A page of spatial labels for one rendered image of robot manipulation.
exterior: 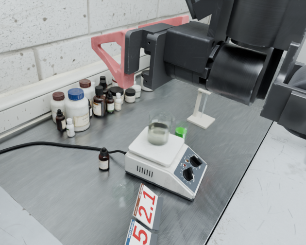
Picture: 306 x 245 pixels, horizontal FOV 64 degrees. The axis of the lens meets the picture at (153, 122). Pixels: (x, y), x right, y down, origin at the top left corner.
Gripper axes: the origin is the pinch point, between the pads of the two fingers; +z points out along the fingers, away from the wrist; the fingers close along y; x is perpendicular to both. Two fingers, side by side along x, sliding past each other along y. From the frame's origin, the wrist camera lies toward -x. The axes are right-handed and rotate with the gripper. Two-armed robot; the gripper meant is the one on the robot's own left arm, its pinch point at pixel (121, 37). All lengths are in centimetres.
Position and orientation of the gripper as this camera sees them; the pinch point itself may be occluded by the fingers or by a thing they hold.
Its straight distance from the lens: 36.9
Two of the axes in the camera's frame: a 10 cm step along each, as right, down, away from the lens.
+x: -0.9, 8.2, 5.7
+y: -5.7, 4.2, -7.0
